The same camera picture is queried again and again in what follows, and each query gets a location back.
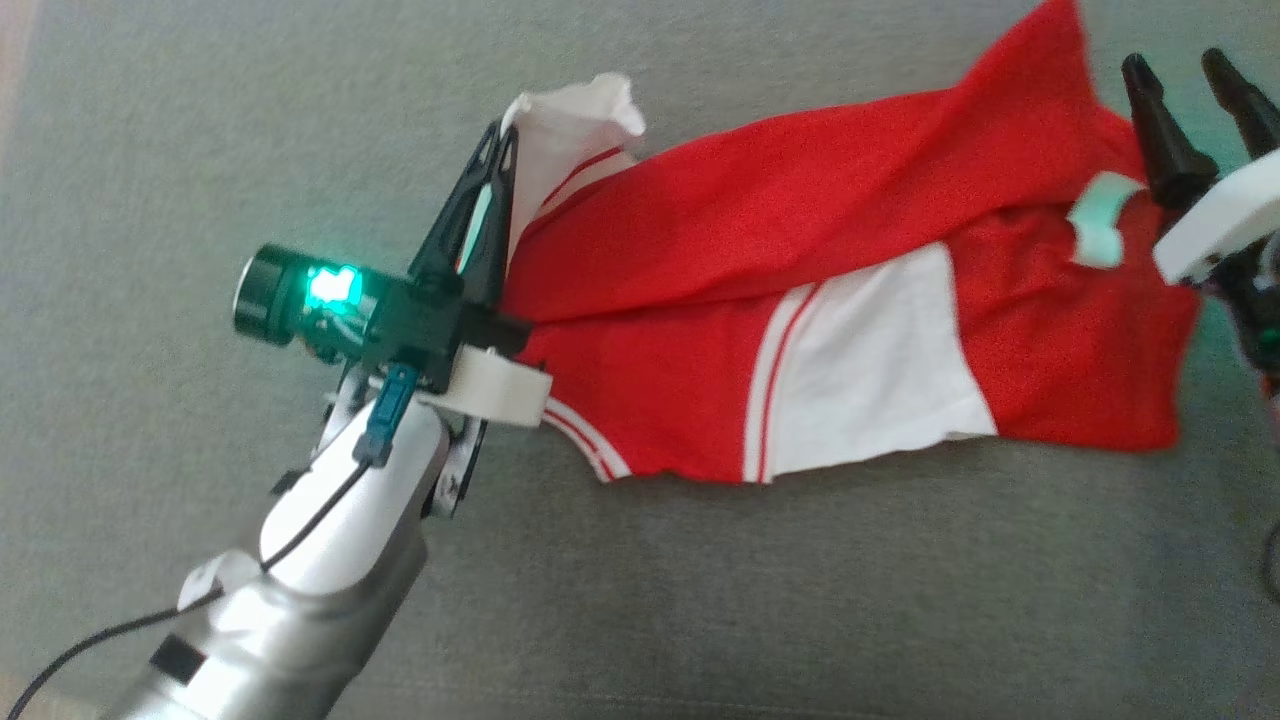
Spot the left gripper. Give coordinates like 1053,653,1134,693
233,122,554,429

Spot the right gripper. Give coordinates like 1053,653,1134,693
1121,47,1280,401

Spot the red and white garment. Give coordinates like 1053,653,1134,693
497,0,1202,487

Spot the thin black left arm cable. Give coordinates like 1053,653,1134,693
5,455,377,720

